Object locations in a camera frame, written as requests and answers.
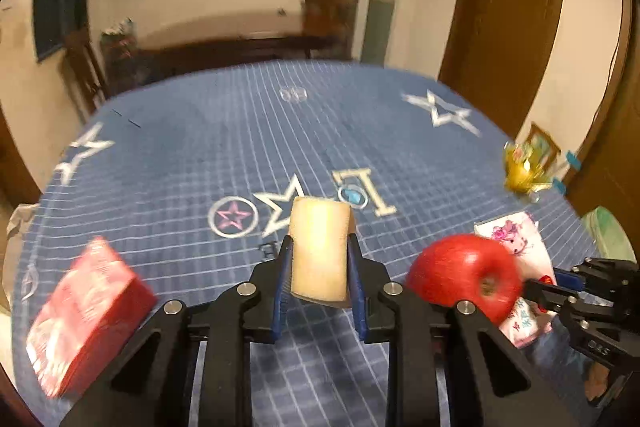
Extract yellow orange sponge block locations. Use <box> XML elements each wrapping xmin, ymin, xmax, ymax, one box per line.
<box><xmin>288</xmin><ymin>196</ymin><xmax>355</xmax><ymax>308</ymax></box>

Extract pink floral tissue pack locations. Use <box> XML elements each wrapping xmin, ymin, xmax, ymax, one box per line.
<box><xmin>472</xmin><ymin>210</ymin><xmax>558</xmax><ymax>350</ymax></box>

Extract dark chair at far left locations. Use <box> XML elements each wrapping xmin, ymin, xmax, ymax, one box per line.
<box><xmin>63</xmin><ymin>26</ymin><xmax>111</xmax><ymax>115</ymax></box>

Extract red tissue pack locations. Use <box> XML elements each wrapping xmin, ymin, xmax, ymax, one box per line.
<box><xmin>26</xmin><ymin>236</ymin><xmax>157</xmax><ymax>398</ymax></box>

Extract blue checked star tablecloth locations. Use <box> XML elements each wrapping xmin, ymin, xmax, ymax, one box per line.
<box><xmin>12</xmin><ymin>61</ymin><xmax>596</xmax><ymax>426</ymax></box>

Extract yellow crinkled snack wrapper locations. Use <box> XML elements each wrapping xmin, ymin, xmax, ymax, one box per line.
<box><xmin>502</xmin><ymin>142</ymin><xmax>552</xmax><ymax>195</ymax></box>

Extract small light wooden chair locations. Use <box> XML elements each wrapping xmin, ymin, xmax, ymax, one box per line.
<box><xmin>525</xmin><ymin>122</ymin><xmax>561</xmax><ymax>171</ymax></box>

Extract brown wooden door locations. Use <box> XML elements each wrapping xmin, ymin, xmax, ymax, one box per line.
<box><xmin>438</xmin><ymin>0</ymin><xmax>563</xmax><ymax>138</ymax></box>

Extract red apple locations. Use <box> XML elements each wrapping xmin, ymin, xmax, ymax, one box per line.
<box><xmin>406</xmin><ymin>234</ymin><xmax>523</xmax><ymax>325</ymax></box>

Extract round bin with green bag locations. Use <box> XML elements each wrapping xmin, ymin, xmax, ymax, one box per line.
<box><xmin>582</xmin><ymin>206</ymin><xmax>637</xmax><ymax>262</ymax></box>

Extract dark wooden long table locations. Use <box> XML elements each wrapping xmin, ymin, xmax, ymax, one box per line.
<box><xmin>105</xmin><ymin>12</ymin><xmax>319</xmax><ymax>94</ymax></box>

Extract colourful bag on far table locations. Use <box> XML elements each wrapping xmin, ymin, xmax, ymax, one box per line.
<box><xmin>100</xmin><ymin>17</ymin><xmax>138</xmax><ymax>70</ymax></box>

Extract blue tape strips on wall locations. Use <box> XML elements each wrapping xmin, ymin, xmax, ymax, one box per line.
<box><xmin>551</xmin><ymin>150</ymin><xmax>582</xmax><ymax>195</ymax></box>

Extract dark wooden dining chair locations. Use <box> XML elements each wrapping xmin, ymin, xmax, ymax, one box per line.
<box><xmin>303</xmin><ymin>0</ymin><xmax>358</xmax><ymax>61</ymax></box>

